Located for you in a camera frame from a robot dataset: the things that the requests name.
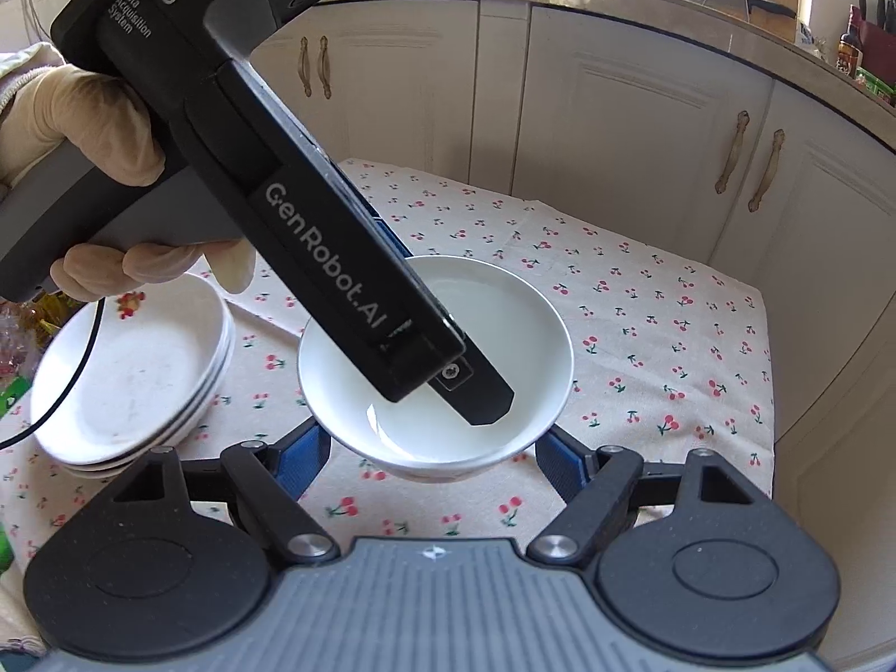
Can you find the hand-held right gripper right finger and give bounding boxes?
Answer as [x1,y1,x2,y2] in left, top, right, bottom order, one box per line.
[528,427,755,564]

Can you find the person's left forearm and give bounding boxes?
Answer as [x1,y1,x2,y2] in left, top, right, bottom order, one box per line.
[0,40,67,128]

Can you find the black cable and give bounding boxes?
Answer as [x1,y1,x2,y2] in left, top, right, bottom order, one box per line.
[0,296,108,447]

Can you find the white fruit print plate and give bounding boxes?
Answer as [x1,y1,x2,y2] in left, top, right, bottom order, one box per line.
[29,273,228,455]
[38,322,235,472]
[52,336,235,483]

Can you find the person's left hand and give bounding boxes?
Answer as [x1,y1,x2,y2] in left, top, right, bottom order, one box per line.
[0,63,257,304]

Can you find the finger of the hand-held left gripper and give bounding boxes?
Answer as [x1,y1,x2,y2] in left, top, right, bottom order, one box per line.
[367,213,416,263]
[426,352,517,428]

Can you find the yellow plastic bag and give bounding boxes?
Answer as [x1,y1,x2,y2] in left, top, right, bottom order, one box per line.
[0,294,81,393]

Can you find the red knife block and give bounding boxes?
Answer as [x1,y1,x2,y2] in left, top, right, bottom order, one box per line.
[855,0,896,78]

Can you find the green packet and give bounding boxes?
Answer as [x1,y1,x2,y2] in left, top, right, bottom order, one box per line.
[0,374,25,428]

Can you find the cherry print tablecloth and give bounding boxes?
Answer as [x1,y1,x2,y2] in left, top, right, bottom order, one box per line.
[0,156,777,561]

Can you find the plain white bowl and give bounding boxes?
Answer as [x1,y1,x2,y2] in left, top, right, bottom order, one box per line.
[297,255,575,484]

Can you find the dark sauce bottle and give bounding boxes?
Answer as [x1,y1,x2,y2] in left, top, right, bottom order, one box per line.
[836,6,865,78]

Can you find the green box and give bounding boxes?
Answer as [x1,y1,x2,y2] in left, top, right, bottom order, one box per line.
[857,66,896,105]

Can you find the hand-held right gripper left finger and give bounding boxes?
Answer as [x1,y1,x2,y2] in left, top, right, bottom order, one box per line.
[112,420,333,562]

